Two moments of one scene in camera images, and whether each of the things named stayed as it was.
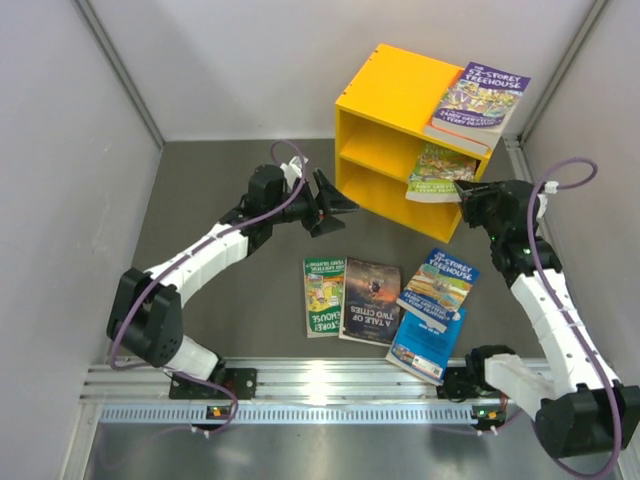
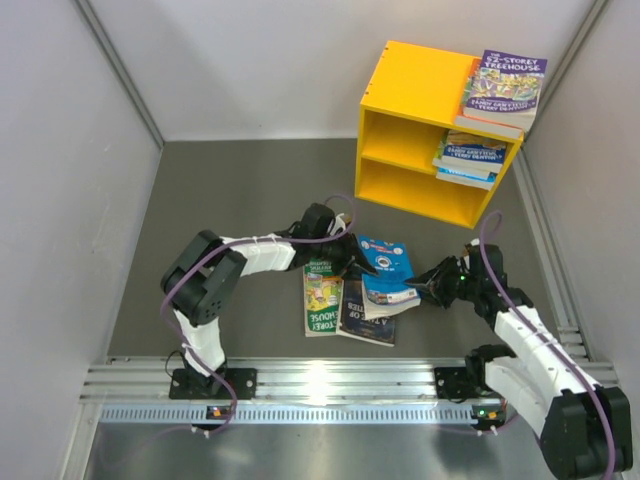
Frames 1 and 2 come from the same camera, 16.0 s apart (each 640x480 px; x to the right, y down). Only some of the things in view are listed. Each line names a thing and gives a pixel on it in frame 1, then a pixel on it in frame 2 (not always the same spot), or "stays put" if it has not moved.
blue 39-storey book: [438, 288] → [479, 157]
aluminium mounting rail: [289, 392] stays put
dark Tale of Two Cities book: [370, 313] stays put
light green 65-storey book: [434, 173] → [457, 137]
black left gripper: [329, 200] → [351, 250]
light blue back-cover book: [424, 349] → [386, 291]
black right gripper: [470, 212] → [435, 287]
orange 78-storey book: [478, 141] → [484, 125]
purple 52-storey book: [481, 99] → [508, 88]
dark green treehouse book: [325, 291] stays put
